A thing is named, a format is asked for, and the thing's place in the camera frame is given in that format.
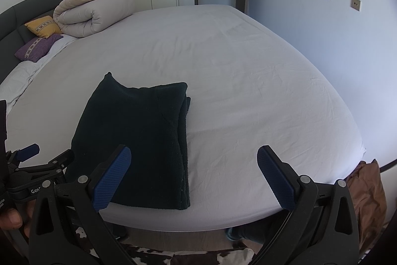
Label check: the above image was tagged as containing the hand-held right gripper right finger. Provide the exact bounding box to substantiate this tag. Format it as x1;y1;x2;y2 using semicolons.
250;145;360;265

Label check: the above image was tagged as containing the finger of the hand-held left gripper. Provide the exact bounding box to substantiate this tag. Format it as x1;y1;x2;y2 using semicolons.
46;150;75;174
4;143;40;169

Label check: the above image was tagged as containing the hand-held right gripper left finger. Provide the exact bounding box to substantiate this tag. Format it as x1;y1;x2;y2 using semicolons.
28;145;138;265

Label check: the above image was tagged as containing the dark green sweater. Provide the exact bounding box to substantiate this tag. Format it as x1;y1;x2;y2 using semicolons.
65;72;191;210

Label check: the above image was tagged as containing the person's left hand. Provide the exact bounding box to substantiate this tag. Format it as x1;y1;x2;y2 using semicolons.
0;201;35;237

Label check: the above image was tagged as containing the white crumpled pillow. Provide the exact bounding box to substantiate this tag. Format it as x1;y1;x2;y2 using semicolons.
0;35;79;116

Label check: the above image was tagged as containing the brown cloth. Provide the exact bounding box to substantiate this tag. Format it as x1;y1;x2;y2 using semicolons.
344;159;388;256

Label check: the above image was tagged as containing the purple patterned pillow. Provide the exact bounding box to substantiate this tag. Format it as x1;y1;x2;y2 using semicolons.
14;34;64;63

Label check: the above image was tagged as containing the bed with white sheet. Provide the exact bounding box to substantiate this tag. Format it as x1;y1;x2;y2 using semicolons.
0;4;366;231

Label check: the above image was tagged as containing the cowhide rug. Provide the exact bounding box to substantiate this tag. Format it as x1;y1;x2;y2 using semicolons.
74;226;258;265

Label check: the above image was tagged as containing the yellow patterned pillow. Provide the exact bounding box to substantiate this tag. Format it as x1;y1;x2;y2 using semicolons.
24;15;63;39

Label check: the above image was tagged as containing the grey padded headboard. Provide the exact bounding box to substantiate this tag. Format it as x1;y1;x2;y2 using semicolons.
0;0;72;84

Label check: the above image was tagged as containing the beige folded duvet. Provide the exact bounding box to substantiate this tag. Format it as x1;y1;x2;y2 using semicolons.
53;0;134;38

